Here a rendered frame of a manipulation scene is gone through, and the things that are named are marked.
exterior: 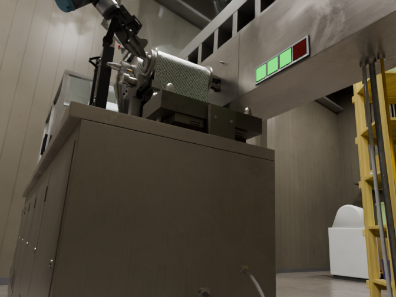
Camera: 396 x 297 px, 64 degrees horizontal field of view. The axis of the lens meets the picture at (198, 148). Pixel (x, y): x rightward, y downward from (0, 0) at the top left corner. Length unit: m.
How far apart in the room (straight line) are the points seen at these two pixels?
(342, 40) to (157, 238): 0.73
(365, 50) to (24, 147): 3.79
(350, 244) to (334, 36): 6.11
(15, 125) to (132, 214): 3.55
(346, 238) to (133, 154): 6.33
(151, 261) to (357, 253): 6.21
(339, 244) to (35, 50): 6.09
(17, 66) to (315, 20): 3.86
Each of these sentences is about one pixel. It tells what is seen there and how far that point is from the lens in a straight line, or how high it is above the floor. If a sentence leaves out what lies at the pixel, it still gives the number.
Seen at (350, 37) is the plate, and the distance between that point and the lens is 1.00.
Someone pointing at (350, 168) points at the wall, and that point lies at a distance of 10.11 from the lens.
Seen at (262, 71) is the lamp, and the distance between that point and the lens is 1.20.
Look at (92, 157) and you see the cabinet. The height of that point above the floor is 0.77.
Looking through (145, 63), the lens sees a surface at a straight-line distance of 1.31.
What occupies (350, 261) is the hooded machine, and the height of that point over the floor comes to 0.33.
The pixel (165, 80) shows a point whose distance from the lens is 1.26.
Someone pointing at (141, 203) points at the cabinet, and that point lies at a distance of 0.83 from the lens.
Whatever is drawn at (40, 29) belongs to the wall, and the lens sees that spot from 4.81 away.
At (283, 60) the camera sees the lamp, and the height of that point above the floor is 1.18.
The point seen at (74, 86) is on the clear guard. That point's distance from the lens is 2.27.
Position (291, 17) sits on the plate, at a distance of 1.21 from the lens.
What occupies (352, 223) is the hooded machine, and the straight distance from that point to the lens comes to 6.98.
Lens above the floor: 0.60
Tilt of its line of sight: 16 degrees up
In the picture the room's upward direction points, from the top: 3 degrees clockwise
